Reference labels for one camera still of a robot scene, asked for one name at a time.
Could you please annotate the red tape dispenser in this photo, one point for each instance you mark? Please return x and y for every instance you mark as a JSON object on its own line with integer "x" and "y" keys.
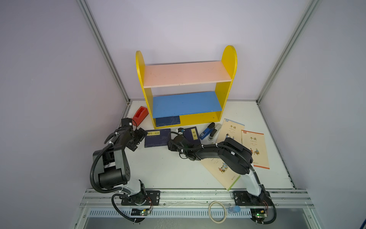
{"x": 139, "y": 116}

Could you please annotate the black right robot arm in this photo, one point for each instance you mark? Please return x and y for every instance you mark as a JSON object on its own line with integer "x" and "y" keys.
{"x": 237, "y": 157}

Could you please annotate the beige book blue edge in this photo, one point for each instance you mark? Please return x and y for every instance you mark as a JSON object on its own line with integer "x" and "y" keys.
{"x": 232, "y": 130}

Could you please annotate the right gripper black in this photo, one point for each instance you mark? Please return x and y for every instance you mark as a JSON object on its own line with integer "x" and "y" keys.
{"x": 173, "y": 144}

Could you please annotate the dark purple book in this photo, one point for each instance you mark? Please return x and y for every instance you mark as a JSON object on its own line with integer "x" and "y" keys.
{"x": 191, "y": 135}
{"x": 157, "y": 138}

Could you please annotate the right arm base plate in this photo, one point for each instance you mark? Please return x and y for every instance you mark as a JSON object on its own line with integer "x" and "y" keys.
{"x": 243, "y": 198}

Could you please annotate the left green circuit board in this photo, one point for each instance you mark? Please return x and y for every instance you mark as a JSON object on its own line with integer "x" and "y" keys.
{"x": 139, "y": 212}

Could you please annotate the beige book green edge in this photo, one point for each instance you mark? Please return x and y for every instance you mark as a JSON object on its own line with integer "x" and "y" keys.
{"x": 221, "y": 171}

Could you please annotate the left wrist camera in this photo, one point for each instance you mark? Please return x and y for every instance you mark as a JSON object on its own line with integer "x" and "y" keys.
{"x": 126, "y": 122}

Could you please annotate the small blue cap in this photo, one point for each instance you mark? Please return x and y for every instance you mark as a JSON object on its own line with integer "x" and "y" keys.
{"x": 234, "y": 210}

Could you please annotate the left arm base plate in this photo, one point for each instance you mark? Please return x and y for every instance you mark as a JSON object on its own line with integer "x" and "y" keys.
{"x": 144, "y": 198}

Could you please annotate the blue black stapler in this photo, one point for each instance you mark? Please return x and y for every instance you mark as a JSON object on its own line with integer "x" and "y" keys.
{"x": 207, "y": 131}

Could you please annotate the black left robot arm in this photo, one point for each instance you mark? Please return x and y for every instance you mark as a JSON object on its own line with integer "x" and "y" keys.
{"x": 110, "y": 171}

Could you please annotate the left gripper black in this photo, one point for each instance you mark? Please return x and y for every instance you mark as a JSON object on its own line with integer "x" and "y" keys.
{"x": 141, "y": 132}

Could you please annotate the beige book orange edge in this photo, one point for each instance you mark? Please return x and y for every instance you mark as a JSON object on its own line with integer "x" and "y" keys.
{"x": 255, "y": 142}

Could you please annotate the yellow shelf pink blue boards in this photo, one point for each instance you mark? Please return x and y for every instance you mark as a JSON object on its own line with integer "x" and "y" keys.
{"x": 193, "y": 108}

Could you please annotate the right green circuit board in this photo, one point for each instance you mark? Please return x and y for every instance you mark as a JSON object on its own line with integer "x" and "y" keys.
{"x": 259, "y": 214}

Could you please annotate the aluminium front rail frame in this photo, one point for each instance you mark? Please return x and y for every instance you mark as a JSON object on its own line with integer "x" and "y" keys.
{"x": 200, "y": 209}

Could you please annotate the green circuit board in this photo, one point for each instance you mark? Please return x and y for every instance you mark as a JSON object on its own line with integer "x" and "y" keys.
{"x": 259, "y": 214}
{"x": 139, "y": 212}

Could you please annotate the blue book yellow label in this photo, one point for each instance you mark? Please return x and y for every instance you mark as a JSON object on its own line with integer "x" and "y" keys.
{"x": 167, "y": 121}

